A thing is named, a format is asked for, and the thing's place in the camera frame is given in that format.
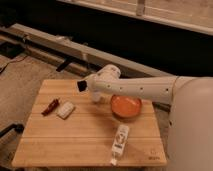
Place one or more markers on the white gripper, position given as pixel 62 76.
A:
pixel 90 80

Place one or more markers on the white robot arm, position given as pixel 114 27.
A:
pixel 190 136

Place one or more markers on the orange bowl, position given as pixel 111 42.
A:
pixel 125 107

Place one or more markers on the wooden table board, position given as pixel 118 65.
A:
pixel 86 137

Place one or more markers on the white squeeze bottle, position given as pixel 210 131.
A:
pixel 119 143

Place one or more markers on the black device on floor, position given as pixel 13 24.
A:
pixel 10 50

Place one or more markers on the black clamp handle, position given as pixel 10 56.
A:
pixel 18 128

